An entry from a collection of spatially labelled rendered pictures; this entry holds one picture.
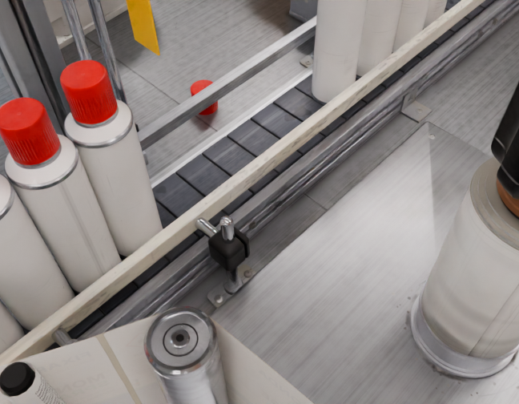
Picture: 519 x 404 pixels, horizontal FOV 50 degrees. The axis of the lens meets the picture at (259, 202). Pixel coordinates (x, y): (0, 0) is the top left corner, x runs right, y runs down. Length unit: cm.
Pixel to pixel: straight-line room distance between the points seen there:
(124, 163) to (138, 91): 35
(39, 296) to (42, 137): 15
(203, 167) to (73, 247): 20
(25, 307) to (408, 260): 34
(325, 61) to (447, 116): 21
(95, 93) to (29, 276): 15
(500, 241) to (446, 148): 31
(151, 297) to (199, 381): 24
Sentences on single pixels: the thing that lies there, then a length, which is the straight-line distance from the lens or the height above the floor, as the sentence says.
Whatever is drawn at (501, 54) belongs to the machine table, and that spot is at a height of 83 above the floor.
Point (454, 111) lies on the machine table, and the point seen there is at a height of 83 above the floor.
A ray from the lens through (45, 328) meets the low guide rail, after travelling 50.
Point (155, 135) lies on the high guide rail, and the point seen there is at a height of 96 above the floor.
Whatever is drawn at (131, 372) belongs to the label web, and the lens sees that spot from 36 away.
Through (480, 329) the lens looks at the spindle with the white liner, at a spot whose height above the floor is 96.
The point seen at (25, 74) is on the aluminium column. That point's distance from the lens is 55.
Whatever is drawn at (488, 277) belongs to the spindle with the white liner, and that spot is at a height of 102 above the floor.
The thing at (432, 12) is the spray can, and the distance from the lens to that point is 80.
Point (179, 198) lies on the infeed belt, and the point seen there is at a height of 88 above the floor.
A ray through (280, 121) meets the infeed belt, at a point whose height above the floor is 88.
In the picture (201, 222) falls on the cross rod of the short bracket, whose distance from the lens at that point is 53.
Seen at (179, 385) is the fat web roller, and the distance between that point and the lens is 30.
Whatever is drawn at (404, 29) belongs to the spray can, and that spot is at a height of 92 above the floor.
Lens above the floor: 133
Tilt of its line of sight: 52 degrees down
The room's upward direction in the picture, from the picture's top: 1 degrees counter-clockwise
